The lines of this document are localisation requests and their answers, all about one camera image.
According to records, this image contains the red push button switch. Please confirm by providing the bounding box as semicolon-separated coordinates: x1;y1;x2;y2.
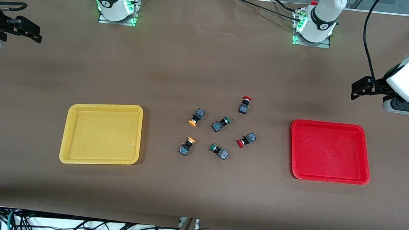
236;131;257;150
238;95;252;116

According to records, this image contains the yellow push button switch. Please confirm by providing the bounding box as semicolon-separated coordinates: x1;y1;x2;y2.
178;136;197;157
188;107;206;128

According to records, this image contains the black right cable bracket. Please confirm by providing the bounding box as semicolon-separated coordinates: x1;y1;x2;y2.
6;14;44;44

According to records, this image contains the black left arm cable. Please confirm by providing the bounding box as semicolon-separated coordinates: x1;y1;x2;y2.
360;0;386;83

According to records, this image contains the green floor cable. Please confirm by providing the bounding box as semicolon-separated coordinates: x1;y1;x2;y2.
6;208;18;230

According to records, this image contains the black cable bracket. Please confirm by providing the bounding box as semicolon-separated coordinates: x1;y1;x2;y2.
6;14;44;44
350;74;391;104

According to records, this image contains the black left cable bracket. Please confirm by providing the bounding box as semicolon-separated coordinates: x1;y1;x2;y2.
350;74;391;104

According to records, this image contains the green push button switch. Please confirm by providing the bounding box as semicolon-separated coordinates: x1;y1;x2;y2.
211;115;232;134
208;143;230;161

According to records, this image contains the yellow plastic tray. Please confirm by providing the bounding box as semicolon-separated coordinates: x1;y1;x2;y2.
58;98;145;170

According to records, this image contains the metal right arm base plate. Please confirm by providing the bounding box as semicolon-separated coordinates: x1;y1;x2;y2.
98;0;140;27

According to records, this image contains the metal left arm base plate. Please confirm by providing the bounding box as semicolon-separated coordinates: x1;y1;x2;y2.
291;8;335;50

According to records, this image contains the black cable on table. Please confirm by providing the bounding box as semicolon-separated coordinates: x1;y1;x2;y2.
231;0;304;21

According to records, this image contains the red plastic tray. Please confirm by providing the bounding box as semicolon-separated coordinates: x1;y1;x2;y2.
286;118;375;186

